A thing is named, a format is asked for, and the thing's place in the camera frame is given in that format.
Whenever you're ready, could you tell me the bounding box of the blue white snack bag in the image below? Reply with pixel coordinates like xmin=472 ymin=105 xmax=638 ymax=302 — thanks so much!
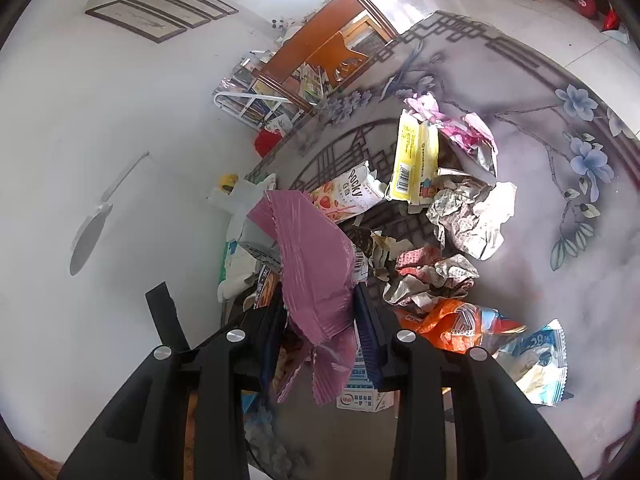
xmin=494 ymin=318 xmax=568 ymax=406

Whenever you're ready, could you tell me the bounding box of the orange plastic bag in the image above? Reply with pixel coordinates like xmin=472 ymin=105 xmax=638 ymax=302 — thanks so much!
xmin=394 ymin=299 xmax=526 ymax=353

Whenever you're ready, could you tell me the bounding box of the white blue milk carton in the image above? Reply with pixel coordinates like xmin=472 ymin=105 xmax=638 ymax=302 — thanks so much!
xmin=336 ymin=349 xmax=395 ymax=413

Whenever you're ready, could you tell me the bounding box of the pink patterned paper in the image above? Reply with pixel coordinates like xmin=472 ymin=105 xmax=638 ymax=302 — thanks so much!
xmin=383 ymin=245 xmax=480 ymax=313

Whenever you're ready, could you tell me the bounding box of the printed paper ball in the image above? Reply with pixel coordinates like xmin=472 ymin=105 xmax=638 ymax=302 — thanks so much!
xmin=426 ymin=178 xmax=518 ymax=261

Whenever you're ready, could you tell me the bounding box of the dark brown cigarette box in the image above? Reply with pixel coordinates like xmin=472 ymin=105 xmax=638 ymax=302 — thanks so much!
xmin=347 ymin=226 xmax=404 ymax=283

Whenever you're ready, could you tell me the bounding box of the pink ridged plastic bag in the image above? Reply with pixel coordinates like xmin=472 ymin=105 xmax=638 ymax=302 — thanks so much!
xmin=241 ymin=190 xmax=358 ymax=405

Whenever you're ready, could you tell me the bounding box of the yellow torn carton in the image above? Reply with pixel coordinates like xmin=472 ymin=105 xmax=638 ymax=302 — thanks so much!
xmin=387 ymin=110 xmax=439 ymax=206

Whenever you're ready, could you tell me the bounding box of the pink strawberry Pocky box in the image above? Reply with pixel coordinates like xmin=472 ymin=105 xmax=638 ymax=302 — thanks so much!
xmin=309 ymin=160 xmax=387 ymax=223

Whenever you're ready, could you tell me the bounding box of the pink foil snack wrapper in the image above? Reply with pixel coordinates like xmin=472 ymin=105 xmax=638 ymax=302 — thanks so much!
xmin=405 ymin=92 xmax=499 ymax=177

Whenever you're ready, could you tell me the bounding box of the red small trash bin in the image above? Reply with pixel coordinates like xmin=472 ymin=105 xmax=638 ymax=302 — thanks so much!
xmin=574 ymin=0 xmax=599 ymax=21

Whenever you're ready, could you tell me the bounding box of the stack of books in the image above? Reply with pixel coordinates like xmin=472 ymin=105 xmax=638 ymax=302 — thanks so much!
xmin=217 ymin=226 xmax=282 ymax=304

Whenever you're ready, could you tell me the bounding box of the white lamp head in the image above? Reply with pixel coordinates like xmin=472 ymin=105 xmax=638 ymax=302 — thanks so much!
xmin=68 ymin=152 xmax=150 ymax=276

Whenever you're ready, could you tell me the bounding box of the yellow tape roll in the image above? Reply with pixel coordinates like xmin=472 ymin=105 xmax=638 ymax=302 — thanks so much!
xmin=218 ymin=174 xmax=239 ymax=194

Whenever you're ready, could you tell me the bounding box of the red bag on floor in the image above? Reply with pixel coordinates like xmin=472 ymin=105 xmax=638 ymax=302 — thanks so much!
xmin=254 ymin=128 xmax=283 ymax=158

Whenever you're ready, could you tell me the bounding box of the white magazine rack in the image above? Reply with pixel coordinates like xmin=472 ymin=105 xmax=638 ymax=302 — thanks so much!
xmin=213 ymin=50 xmax=323 ymax=130

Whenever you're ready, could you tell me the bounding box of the framed picture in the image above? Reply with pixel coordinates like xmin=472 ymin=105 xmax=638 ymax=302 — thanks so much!
xmin=85 ymin=0 xmax=186 ymax=44
xmin=128 ymin=0 xmax=212 ymax=28
xmin=170 ymin=0 xmax=227 ymax=20
xmin=179 ymin=0 xmax=240 ymax=16

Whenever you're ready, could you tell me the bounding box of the wooden chair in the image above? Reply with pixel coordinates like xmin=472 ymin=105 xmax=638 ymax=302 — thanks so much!
xmin=252 ymin=0 xmax=399 ymax=113

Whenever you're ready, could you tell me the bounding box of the red dustpan and broom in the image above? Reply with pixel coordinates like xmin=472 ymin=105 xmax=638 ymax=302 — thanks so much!
xmin=601 ymin=6 xmax=630 ymax=44

